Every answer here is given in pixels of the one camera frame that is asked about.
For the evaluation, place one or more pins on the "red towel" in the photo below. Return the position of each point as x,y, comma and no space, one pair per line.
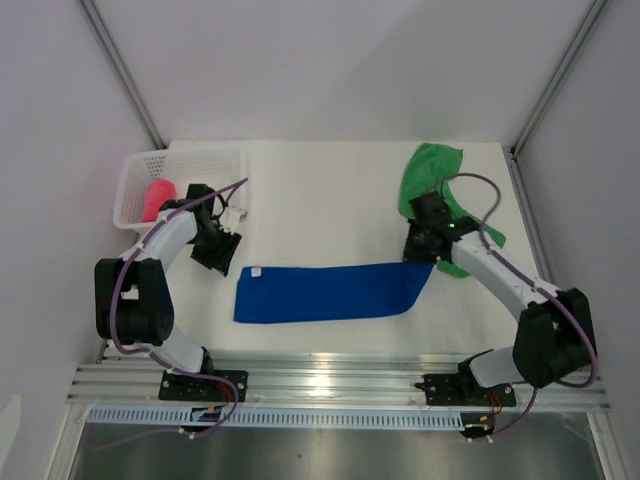
158,192

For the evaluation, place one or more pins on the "white slotted cable duct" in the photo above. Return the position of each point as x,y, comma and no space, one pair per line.
279,418

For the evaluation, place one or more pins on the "aluminium mounting rail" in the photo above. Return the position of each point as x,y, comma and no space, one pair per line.
276,379

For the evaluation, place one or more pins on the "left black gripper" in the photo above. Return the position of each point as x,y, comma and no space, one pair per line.
219,260

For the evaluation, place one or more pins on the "blue towel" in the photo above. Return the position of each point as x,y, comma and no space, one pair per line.
279,295

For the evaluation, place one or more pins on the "aluminium frame post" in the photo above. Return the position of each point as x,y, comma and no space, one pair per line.
117,64
570,55

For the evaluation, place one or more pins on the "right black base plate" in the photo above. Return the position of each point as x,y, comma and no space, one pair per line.
457,390

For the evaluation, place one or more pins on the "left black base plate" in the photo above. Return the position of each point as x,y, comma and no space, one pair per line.
182,388

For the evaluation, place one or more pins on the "right aluminium frame post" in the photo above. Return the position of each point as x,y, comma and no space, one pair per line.
570,55

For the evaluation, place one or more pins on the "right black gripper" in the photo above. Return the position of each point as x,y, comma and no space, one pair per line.
410,254

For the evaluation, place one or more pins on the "left aluminium frame post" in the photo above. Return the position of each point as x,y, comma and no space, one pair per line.
117,64

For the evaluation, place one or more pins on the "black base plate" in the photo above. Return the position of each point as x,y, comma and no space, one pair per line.
457,390
182,388

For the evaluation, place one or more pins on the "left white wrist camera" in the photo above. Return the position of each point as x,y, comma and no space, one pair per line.
231,218

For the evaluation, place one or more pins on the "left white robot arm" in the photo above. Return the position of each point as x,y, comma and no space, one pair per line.
133,304

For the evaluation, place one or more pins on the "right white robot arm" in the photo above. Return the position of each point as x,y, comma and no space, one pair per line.
554,336

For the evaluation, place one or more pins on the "green towel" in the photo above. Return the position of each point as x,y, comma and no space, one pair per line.
431,163

